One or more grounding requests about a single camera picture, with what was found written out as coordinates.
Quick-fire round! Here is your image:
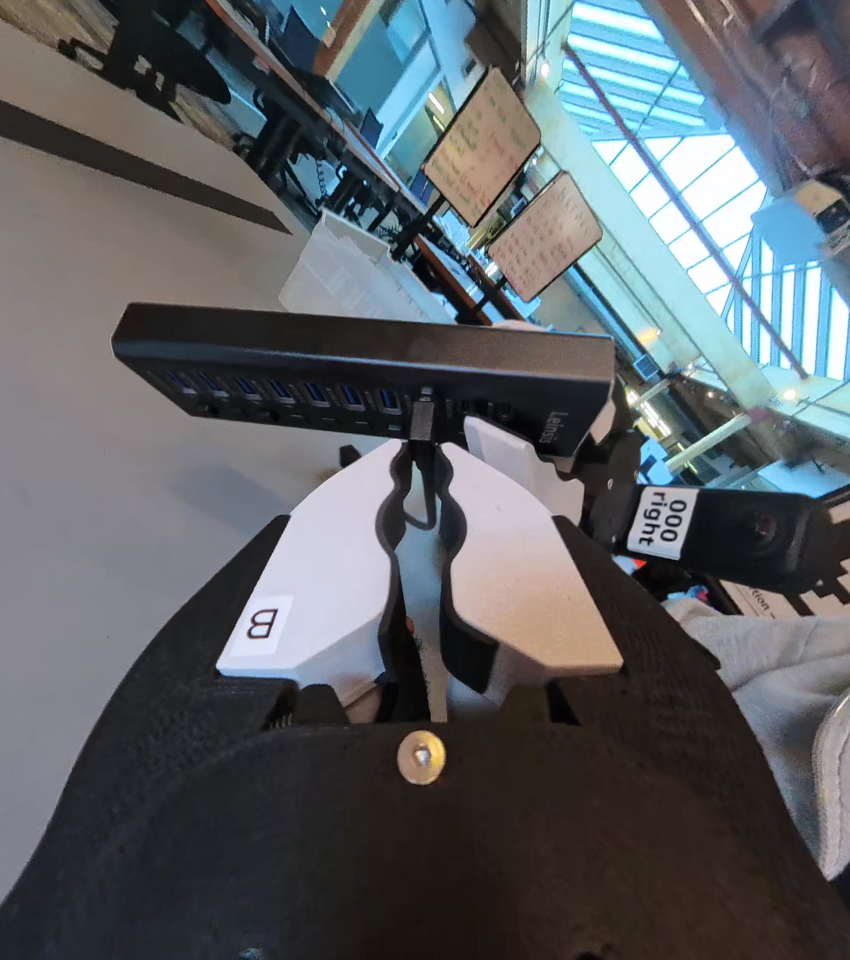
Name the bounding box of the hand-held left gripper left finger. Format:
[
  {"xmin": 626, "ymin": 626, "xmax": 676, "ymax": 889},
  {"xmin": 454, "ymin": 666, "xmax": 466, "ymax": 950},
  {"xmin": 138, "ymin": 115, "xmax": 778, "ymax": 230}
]
[{"xmin": 215, "ymin": 441, "xmax": 406, "ymax": 690}]

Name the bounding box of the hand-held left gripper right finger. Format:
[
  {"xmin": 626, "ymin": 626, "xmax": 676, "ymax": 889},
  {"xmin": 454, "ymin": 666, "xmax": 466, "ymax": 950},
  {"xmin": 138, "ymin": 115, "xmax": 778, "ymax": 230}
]
[{"xmin": 436, "ymin": 442, "xmax": 626, "ymax": 697}]

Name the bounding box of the black usb cable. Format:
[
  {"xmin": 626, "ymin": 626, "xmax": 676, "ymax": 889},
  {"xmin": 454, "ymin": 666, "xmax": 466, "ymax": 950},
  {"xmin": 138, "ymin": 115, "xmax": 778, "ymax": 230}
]
[{"xmin": 392, "ymin": 386, "xmax": 441, "ymax": 530}]

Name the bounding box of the black usb hub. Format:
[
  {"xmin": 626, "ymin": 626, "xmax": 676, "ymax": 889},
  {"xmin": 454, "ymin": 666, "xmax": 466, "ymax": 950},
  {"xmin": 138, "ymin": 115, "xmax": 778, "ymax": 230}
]
[{"xmin": 111, "ymin": 302, "xmax": 615, "ymax": 457}]

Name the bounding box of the clear plastic bin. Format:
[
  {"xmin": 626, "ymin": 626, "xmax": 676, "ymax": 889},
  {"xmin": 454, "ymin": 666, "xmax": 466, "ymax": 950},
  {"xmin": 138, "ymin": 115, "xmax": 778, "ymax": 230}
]
[{"xmin": 277, "ymin": 208, "xmax": 457, "ymax": 325}]

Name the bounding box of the whiteboard with handwriting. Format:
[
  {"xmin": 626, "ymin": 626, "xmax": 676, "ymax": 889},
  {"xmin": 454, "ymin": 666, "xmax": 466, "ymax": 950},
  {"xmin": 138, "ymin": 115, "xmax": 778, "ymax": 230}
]
[
  {"xmin": 422, "ymin": 66, "xmax": 543, "ymax": 230},
  {"xmin": 487, "ymin": 171, "xmax": 605, "ymax": 304}
]

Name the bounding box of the white ceiling device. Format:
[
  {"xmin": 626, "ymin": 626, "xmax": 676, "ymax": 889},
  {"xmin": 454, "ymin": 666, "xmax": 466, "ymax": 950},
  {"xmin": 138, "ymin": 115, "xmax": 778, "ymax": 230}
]
[{"xmin": 749, "ymin": 178, "xmax": 850, "ymax": 261}]

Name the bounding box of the black office chair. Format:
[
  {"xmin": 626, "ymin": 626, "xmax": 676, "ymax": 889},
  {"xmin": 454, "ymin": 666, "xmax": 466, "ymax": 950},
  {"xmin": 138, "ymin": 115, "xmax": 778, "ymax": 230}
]
[{"xmin": 57, "ymin": 0, "xmax": 232, "ymax": 123}]

